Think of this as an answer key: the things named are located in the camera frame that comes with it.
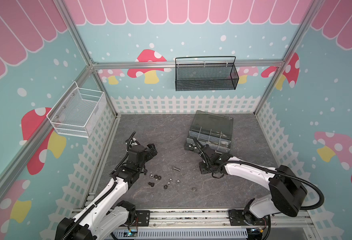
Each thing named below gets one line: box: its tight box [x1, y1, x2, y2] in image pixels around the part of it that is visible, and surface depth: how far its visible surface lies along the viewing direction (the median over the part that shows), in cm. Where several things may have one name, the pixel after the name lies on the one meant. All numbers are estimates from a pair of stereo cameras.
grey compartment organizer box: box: [184, 110, 234, 153], surface depth 106 cm
